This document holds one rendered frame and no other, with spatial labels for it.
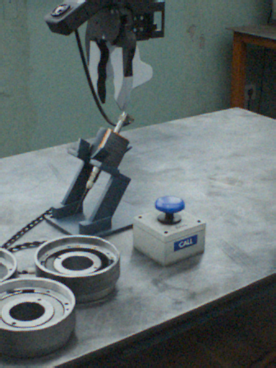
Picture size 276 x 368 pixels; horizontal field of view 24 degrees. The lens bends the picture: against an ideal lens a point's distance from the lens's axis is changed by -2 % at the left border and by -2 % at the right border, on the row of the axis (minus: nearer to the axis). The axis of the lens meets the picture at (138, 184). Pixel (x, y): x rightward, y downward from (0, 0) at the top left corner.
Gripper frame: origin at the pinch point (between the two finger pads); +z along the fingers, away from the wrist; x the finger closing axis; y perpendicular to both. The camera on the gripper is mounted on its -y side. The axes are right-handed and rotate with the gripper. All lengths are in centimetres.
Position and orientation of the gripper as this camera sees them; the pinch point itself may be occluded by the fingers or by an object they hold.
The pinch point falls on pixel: (108, 98)
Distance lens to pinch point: 91.6
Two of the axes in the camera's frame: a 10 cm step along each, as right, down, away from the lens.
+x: -6.3, -3.0, 7.2
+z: -0.1, 9.2, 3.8
